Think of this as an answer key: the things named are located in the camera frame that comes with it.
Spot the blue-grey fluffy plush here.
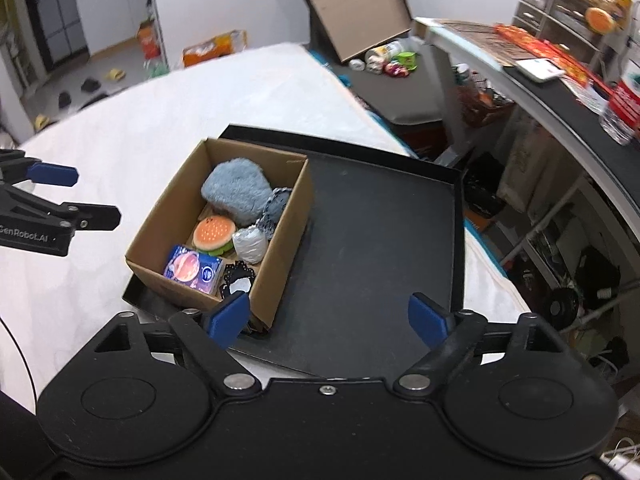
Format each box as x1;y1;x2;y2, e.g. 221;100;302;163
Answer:
200;158;274;224

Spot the small hamburger plush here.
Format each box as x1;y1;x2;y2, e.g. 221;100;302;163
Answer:
584;7;618;35

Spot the black tray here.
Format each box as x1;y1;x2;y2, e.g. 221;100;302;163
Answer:
121;123;469;382

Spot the large cardboard panel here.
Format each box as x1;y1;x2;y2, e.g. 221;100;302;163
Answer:
284;0;414;65

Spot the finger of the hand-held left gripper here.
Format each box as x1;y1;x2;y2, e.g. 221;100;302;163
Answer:
0;183;122;234
0;149;80;188

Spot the orange bag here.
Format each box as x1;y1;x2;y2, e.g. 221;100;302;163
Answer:
137;21;162;61

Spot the blue and pink tissue pack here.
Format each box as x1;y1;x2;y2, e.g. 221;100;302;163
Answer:
163;244;227;297

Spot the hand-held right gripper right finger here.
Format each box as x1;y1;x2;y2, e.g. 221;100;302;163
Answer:
393;293;568;398

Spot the red plastic basket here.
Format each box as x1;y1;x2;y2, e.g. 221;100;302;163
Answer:
459;85;517;129

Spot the dark storage cabinet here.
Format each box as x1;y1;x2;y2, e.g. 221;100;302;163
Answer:
30;0;90;61

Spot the black lace trimmed pad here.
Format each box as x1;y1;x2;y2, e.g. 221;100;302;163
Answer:
219;261;258;300

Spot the black floor fan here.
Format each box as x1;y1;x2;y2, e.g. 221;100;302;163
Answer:
544;287;582;332

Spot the white tablet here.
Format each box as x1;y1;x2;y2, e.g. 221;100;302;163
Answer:
514;57;569;84

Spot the desk with metal leg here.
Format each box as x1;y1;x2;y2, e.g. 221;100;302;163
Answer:
413;16;640;321

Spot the grey drawer organizer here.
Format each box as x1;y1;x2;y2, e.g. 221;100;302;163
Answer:
512;0;628;63

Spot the silver-white soft pack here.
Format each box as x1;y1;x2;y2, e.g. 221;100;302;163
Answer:
232;226;270;266

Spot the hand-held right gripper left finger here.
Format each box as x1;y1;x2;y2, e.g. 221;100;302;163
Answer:
92;290;262;400

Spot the red-label plastic bottle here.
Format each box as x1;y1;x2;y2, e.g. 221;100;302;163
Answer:
599;66;640;147

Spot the long red box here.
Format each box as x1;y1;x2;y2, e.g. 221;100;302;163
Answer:
494;23;618;98

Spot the white shelf rack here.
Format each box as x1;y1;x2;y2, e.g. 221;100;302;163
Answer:
500;175;626;331

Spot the white tote bag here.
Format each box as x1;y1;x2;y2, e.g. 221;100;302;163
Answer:
497;115;561;211

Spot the hamburger plush toy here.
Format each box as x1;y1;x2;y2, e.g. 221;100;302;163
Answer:
192;215;238;257

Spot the brown cardboard box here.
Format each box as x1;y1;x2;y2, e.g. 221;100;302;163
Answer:
124;137;315;332

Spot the orange snack carton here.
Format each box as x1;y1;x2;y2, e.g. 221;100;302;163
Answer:
182;29;249;69

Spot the black bag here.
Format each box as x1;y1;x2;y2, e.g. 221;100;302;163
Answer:
462;152;507;219

